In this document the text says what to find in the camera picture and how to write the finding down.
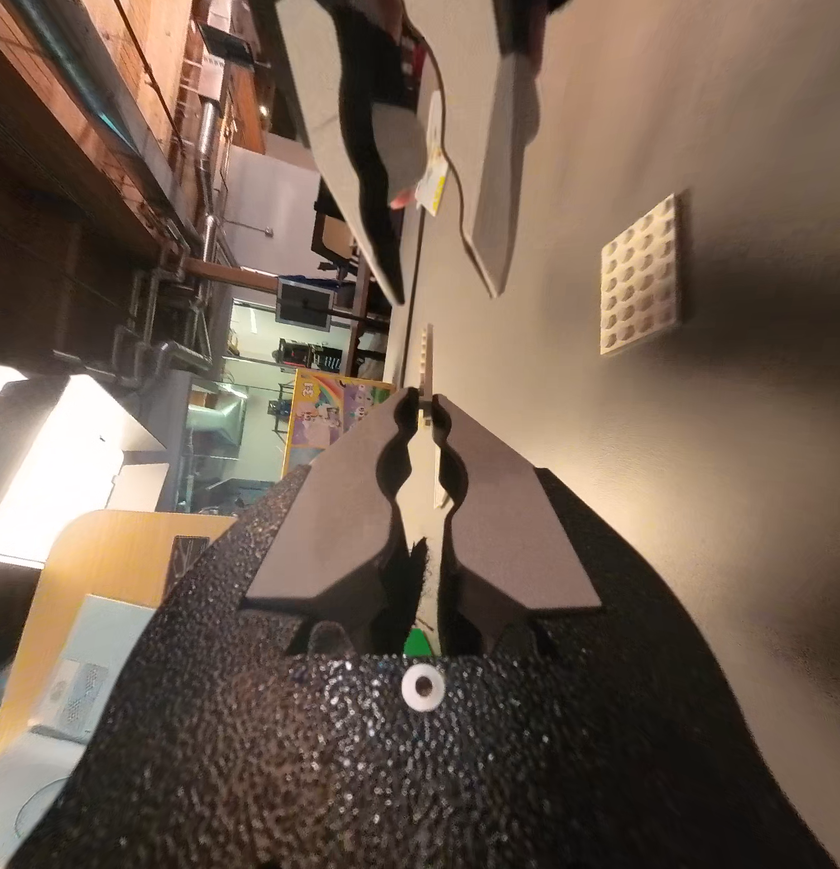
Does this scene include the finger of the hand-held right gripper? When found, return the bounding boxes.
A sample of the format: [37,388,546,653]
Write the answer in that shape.
[420,0,544,300]
[276,0,421,306]

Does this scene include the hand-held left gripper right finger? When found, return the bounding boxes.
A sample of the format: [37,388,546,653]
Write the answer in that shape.
[432,392,604,649]

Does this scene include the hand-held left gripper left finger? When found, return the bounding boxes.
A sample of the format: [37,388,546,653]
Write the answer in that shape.
[245,387,421,635]

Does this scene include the cream rectangular lego plate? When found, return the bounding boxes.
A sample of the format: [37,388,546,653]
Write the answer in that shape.
[600,192,687,356]

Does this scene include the wooden book stand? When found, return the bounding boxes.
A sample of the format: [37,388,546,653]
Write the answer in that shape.
[0,509,239,761]

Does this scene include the cream half-round lego plate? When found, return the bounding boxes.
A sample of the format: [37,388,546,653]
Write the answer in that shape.
[417,325,440,510]

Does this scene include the silver ventilation duct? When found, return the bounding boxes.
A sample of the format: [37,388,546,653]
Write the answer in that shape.
[189,95,230,286]

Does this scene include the bright rectangular light panel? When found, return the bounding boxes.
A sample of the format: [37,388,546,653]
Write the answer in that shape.
[0,363,169,564]

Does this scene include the white yellow paper sheet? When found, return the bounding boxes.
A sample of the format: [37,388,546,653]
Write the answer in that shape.
[417,88,456,218]

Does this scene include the colourful lego box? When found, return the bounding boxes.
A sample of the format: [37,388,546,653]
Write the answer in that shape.
[282,368,398,479]

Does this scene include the small grey monitor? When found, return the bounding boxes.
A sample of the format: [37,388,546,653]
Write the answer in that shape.
[276,275,338,331]

